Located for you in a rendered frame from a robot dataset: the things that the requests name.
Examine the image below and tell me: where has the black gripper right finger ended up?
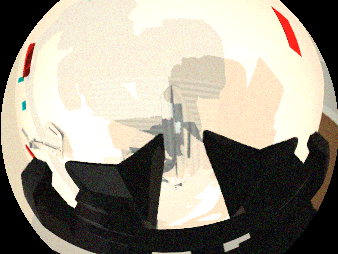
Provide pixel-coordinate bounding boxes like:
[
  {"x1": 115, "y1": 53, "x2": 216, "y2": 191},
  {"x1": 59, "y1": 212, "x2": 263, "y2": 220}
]
[{"x1": 202, "y1": 130, "x2": 299, "y2": 219}]

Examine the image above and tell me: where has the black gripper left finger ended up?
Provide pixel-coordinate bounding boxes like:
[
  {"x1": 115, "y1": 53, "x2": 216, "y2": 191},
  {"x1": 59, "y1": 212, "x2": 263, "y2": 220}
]
[{"x1": 65, "y1": 134, "x2": 165, "y2": 229}]

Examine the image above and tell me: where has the small teal block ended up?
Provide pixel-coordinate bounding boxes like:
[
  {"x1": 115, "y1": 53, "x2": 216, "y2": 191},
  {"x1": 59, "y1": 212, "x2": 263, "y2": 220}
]
[
  {"x1": 17, "y1": 76, "x2": 24, "y2": 83},
  {"x1": 21, "y1": 100, "x2": 27, "y2": 111}
]

